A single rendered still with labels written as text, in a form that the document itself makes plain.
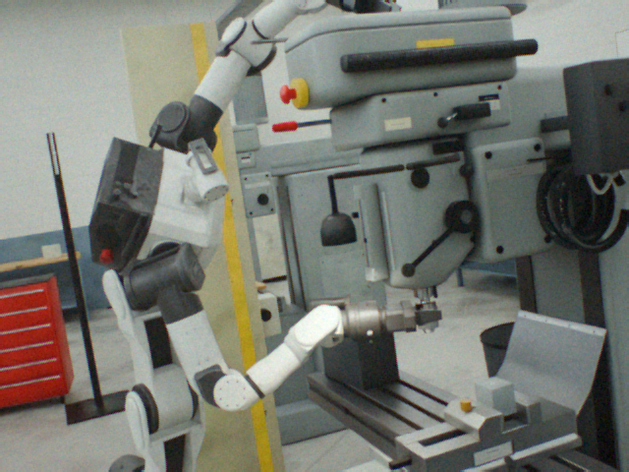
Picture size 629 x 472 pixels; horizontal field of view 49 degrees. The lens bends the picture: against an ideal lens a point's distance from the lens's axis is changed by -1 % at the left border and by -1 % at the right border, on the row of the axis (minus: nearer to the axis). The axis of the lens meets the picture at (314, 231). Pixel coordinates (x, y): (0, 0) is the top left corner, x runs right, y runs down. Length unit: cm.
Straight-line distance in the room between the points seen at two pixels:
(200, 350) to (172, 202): 35
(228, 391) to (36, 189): 898
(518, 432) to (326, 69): 79
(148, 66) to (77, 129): 729
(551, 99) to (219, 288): 196
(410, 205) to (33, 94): 925
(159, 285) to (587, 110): 92
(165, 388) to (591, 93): 129
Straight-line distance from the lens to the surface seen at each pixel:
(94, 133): 1046
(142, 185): 164
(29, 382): 602
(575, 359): 178
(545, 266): 185
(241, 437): 340
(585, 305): 176
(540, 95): 166
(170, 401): 199
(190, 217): 163
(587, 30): 725
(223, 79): 183
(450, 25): 153
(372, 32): 144
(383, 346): 196
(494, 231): 156
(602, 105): 141
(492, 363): 358
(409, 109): 146
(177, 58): 322
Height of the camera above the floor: 161
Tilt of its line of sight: 6 degrees down
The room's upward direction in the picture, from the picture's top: 8 degrees counter-clockwise
